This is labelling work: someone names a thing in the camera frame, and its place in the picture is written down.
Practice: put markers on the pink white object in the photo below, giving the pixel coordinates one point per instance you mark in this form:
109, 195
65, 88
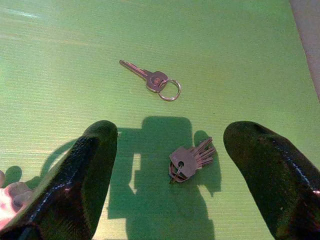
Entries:
11, 200

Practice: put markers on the green ribbed table mat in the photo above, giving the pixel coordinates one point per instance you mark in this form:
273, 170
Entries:
160, 75

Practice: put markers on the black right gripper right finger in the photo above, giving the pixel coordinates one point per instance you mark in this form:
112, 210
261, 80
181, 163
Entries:
272, 180

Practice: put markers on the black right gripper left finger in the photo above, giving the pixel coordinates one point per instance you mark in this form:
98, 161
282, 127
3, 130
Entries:
75, 180

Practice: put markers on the bunch of silver keys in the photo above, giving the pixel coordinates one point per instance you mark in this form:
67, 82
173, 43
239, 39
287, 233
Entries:
188, 160

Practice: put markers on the single silver key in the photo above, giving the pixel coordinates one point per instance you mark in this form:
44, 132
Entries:
147, 75

